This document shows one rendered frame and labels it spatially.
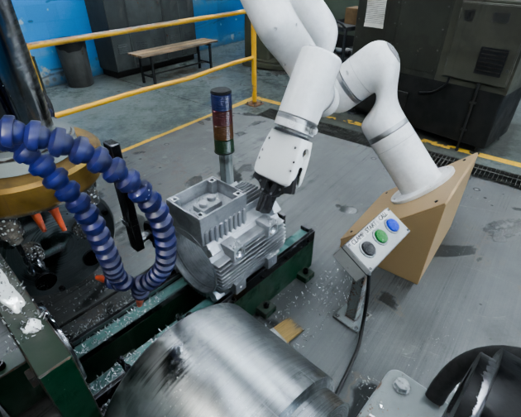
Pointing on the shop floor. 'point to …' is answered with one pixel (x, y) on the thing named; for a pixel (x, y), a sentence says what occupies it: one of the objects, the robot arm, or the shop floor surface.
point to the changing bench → (172, 51)
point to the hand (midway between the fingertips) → (265, 203)
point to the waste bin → (75, 64)
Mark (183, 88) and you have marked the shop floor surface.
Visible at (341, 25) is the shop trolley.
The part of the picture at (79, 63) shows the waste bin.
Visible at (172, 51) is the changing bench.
